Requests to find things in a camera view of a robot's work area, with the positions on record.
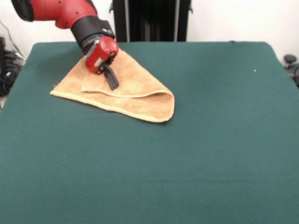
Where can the dark green table cloth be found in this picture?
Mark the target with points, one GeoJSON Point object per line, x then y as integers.
{"type": "Point", "coordinates": [210, 151]}

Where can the tall black box device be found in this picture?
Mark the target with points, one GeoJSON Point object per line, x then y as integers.
{"type": "Point", "coordinates": [2, 53]}

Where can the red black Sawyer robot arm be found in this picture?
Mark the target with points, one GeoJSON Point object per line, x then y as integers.
{"type": "Point", "coordinates": [70, 14]}

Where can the tan terry towel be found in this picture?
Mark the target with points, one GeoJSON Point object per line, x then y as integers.
{"type": "Point", "coordinates": [140, 102]}

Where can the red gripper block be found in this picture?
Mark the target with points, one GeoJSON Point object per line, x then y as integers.
{"type": "Point", "coordinates": [102, 53]}

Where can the gray black floor stand base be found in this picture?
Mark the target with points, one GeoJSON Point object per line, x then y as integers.
{"type": "Point", "coordinates": [292, 63]}
{"type": "Point", "coordinates": [12, 70]}

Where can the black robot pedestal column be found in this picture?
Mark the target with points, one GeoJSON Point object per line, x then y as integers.
{"type": "Point", "coordinates": [158, 21]}

